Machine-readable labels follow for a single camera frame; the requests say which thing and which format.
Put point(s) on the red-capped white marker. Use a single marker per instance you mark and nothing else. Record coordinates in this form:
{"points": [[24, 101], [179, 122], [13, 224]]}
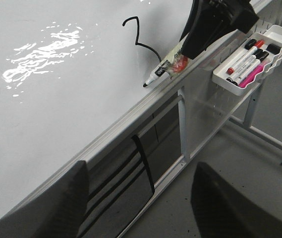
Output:
{"points": [[252, 50]]}

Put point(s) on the large white whiteboard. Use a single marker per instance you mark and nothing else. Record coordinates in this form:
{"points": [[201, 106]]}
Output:
{"points": [[69, 69]]}

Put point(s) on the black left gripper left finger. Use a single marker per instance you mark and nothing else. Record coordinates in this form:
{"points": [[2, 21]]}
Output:
{"points": [[56, 213]]}

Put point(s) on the white black-tip whiteboard marker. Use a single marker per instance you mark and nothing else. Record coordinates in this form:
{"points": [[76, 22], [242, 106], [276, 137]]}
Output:
{"points": [[165, 65]]}

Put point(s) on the black-capped white marker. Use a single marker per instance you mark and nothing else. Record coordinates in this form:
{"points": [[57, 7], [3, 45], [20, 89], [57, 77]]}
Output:
{"points": [[243, 66], [251, 67]]}

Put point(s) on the pink highlighter marker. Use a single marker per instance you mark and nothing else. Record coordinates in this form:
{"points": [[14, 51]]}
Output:
{"points": [[251, 76]]}

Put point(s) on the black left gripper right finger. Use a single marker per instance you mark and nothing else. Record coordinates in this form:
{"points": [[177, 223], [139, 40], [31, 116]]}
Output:
{"points": [[221, 211]]}

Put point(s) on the white plastic marker tray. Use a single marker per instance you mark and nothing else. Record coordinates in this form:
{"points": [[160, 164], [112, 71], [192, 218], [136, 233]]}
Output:
{"points": [[271, 36]]}

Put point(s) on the red magnet taped on marker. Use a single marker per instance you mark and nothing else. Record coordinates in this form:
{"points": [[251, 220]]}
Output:
{"points": [[179, 64]]}

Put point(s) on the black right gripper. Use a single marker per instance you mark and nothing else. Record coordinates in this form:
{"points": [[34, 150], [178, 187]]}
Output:
{"points": [[209, 20]]}

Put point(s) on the black whiteboard eraser block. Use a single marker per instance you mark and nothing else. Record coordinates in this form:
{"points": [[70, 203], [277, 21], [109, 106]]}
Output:
{"points": [[274, 49]]}

